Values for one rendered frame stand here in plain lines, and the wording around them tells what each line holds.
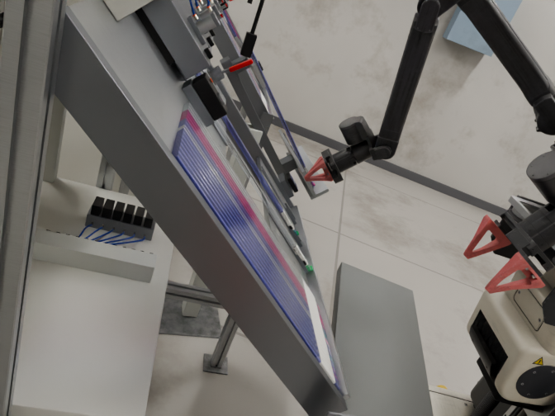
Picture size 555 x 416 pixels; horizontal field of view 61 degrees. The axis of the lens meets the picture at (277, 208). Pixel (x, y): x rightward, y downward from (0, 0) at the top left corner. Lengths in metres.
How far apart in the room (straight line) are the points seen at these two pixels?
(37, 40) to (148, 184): 0.19
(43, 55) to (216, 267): 0.32
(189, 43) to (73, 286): 0.54
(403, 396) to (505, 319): 0.30
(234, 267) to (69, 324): 0.43
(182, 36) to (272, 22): 3.57
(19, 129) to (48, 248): 0.57
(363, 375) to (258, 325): 0.49
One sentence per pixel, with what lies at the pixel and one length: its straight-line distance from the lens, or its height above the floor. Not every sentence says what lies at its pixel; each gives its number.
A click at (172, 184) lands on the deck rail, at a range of 0.57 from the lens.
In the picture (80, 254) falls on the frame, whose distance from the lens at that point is 1.07.
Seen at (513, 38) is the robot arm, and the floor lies 1.34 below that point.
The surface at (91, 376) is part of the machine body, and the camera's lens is 0.90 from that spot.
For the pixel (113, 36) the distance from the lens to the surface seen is 0.66.
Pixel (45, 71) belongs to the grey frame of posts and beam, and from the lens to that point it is 0.51.
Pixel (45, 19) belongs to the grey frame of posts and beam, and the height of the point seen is 1.20.
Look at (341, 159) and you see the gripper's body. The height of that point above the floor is 0.91.
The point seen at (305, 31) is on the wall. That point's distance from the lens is 4.36.
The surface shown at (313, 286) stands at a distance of 1.07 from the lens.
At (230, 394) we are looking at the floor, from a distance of 1.76.
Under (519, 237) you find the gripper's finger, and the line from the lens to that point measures 0.81.
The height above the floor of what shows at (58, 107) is 0.83.
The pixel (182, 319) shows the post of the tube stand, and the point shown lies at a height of 0.01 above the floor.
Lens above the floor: 1.31
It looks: 26 degrees down
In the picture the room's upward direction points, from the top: 22 degrees clockwise
